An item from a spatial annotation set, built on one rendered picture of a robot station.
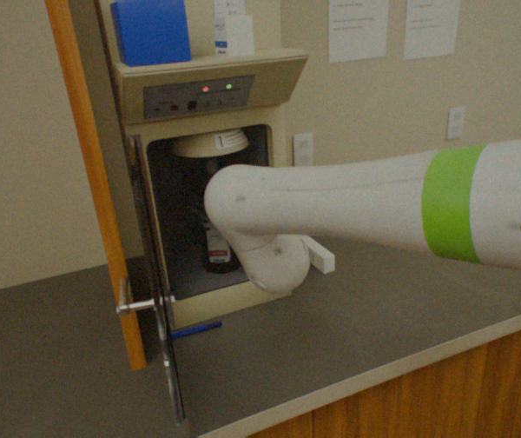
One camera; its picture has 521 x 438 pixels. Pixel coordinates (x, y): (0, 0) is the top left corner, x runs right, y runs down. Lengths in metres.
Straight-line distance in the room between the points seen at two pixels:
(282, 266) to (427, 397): 0.57
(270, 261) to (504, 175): 0.37
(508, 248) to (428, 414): 0.80
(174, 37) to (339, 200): 0.39
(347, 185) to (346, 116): 1.05
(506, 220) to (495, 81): 1.55
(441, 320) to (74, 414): 0.76
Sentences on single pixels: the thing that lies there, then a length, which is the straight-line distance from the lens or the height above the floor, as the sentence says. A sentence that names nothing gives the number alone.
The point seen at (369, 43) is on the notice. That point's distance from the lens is 1.57.
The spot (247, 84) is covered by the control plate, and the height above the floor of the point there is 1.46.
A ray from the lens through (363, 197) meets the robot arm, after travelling 0.49.
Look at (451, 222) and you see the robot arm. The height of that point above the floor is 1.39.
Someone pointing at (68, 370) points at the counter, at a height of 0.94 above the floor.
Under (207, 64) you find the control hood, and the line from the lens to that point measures 0.77.
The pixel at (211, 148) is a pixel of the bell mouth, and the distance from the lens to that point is 0.93.
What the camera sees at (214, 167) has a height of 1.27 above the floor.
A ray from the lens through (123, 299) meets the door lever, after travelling 0.70.
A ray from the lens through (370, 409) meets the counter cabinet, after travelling 1.06.
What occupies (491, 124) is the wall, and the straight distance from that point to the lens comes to 2.00.
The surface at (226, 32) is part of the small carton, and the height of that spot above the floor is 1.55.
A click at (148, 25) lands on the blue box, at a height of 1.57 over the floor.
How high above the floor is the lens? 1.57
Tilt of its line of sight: 24 degrees down
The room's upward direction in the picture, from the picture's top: 4 degrees counter-clockwise
